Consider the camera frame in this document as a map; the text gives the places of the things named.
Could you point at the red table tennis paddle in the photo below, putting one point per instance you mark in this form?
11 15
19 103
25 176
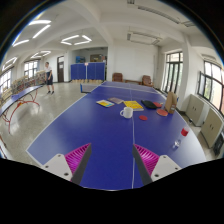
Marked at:
162 112

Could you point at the person in white shirt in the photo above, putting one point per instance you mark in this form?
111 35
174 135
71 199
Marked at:
49 78

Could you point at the grey notebook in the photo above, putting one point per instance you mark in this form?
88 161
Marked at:
115 100

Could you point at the black pouch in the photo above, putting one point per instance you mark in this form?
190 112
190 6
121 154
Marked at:
148 104

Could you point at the yellow book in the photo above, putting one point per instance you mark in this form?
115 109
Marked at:
134 105

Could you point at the small red round coaster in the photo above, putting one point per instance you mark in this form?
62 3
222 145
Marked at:
142 117

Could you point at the brown paper bag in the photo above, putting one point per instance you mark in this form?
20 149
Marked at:
171 102

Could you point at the brown armchair right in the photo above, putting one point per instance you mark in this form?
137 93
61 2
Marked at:
146 81

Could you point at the blue table tennis table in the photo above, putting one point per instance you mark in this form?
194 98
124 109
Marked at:
111 165

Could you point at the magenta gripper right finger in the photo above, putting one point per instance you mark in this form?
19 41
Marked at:
151 166

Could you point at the brown armchair left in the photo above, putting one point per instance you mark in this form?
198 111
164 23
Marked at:
117 77

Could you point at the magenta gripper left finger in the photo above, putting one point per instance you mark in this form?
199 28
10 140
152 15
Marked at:
71 166

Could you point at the beige cabinet near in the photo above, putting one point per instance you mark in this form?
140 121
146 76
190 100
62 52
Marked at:
212 127

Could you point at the beige cabinet far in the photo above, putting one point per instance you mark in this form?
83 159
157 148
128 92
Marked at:
197 110

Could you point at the beige cabinet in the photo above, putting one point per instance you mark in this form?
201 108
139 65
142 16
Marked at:
197 110
212 127

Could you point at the blue partition boards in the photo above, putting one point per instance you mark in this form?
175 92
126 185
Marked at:
88 70

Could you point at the brown armchair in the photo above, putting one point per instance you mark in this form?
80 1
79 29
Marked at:
146 81
117 77

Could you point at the white ceramic mug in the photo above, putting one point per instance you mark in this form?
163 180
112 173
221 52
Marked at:
126 112

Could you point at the blue side table red legs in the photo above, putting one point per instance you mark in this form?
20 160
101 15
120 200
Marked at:
22 98

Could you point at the dark wooden door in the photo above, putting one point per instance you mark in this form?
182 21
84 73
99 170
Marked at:
60 69

